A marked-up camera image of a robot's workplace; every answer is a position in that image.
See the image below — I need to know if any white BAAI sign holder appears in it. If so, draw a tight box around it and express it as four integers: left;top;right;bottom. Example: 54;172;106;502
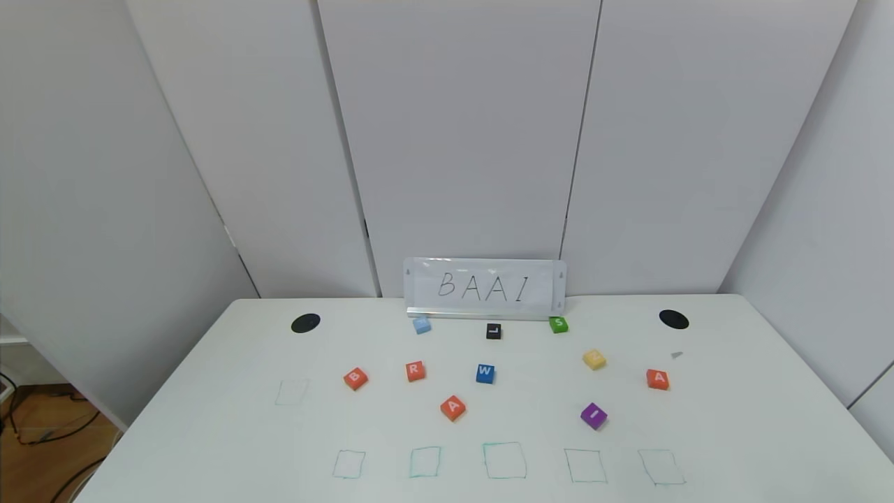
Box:
404;257;567;321

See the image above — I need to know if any thin black floor cable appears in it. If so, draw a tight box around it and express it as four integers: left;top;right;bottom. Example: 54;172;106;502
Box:
49;455;107;503
0;374;105;448

